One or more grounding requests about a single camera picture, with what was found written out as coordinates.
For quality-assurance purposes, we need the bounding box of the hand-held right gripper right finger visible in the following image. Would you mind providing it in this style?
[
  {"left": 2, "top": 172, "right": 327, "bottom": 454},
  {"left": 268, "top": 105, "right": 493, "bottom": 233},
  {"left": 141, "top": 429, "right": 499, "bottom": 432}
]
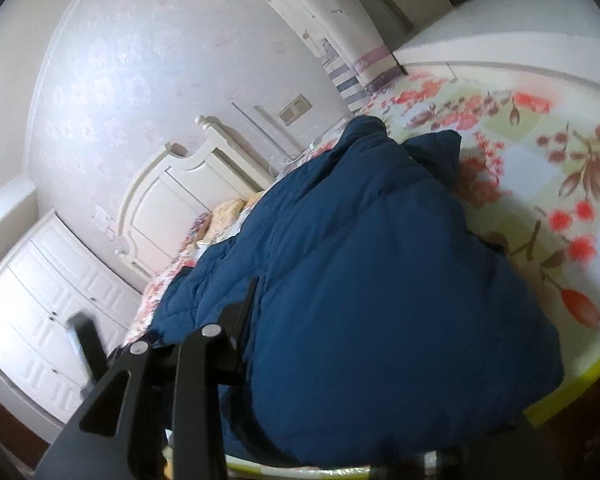
[{"left": 370, "top": 407, "right": 566, "bottom": 480}]

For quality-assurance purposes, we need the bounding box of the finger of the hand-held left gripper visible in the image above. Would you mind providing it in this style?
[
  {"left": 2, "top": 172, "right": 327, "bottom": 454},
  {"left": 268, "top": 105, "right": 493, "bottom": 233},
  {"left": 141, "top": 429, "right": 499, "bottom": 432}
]
[{"left": 66, "top": 312, "right": 109, "bottom": 396}]

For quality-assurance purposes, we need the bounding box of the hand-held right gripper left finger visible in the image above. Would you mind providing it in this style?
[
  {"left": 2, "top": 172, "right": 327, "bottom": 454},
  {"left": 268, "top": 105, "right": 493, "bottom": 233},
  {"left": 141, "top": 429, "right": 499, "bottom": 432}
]
[{"left": 32, "top": 275, "right": 261, "bottom": 480}]

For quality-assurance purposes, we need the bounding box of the blue quilted jacket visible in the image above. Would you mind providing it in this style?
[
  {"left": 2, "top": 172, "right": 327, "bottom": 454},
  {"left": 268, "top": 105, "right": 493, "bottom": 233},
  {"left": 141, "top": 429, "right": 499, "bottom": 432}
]
[{"left": 150, "top": 115, "right": 566, "bottom": 471}]

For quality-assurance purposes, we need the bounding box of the white wardrobe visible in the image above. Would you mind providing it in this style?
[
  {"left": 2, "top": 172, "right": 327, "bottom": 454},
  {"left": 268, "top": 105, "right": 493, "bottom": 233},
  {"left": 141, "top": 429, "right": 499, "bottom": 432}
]
[{"left": 0, "top": 209, "right": 143, "bottom": 442}]

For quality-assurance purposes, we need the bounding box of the floral pillow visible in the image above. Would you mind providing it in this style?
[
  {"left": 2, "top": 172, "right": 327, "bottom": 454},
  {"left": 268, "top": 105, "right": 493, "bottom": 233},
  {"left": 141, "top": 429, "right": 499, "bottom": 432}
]
[{"left": 179, "top": 211, "right": 214, "bottom": 257}]

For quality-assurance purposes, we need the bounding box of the yellow pillow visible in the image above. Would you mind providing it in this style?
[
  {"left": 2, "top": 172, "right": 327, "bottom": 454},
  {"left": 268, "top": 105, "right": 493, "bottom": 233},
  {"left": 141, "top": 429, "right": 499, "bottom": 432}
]
[{"left": 202, "top": 192, "right": 266, "bottom": 246}]

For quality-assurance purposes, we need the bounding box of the white bed headboard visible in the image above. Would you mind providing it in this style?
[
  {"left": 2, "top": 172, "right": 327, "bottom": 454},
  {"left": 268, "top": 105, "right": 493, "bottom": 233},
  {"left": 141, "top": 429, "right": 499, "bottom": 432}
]
[{"left": 114, "top": 115, "right": 276, "bottom": 282}]

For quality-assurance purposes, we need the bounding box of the floral bed sheet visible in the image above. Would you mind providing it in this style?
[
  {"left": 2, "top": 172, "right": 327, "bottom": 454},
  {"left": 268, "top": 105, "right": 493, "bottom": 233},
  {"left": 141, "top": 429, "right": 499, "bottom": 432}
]
[{"left": 125, "top": 62, "right": 600, "bottom": 480}]

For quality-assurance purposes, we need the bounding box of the printed striped curtain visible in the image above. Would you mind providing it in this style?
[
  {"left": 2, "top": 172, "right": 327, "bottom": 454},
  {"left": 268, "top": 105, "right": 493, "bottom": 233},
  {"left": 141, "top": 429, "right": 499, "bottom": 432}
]
[{"left": 220, "top": 0, "right": 407, "bottom": 111}]

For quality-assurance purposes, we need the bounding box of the white wall pole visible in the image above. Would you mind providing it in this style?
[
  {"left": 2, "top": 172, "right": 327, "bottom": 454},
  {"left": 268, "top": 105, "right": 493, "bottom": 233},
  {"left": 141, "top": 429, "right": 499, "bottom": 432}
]
[{"left": 230, "top": 102, "right": 287, "bottom": 154}]

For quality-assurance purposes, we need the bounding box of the wall switch panel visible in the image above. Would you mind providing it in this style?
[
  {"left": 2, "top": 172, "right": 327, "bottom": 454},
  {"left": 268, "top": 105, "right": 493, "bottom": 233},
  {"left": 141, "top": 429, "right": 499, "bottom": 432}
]
[{"left": 277, "top": 94, "right": 314, "bottom": 126}]

